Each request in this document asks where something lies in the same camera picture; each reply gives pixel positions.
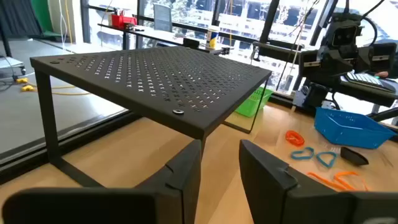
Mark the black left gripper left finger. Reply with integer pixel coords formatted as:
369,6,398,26
135,139,203,224

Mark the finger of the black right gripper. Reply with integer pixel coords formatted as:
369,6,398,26
354,46,374,74
323,49,354,78

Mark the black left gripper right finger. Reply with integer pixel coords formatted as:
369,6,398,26
238,139,341,224

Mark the orange silicone band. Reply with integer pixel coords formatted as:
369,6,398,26
333,170,370,192
307,172,346,191

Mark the orange coil wristband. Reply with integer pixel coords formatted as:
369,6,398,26
285,129,306,147

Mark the black perforated metal desk riser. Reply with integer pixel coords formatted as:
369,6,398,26
29,45,273,189

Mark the long office desk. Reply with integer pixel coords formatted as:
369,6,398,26
98,22,233,56

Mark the grey office chair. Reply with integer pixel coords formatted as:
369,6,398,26
152,2,174,33

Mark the black keyboard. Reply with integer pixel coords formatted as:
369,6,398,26
344,71,396,93

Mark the blue plastic basket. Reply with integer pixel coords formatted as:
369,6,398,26
313,106,397,150

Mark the black oval object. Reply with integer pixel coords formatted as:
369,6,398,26
340,146,370,166

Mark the green plastic basket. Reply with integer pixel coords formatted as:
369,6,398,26
234,86,274,118

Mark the white blue yellow canister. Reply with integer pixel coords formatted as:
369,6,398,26
206,25,221,50

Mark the small black box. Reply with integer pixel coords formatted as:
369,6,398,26
182,37,201,50

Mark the red toolbox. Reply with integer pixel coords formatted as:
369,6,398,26
108,10,138,31

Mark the grey wheeled cart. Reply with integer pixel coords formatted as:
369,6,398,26
0,55,27,78

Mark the green backdrop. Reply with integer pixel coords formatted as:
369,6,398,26
30,0,65,39

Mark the dark curtain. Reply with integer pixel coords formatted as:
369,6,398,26
0,0,43,39

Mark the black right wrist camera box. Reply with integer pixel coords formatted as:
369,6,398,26
329,21,363,48

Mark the yellow extension cable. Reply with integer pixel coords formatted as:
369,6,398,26
14,77,91,96

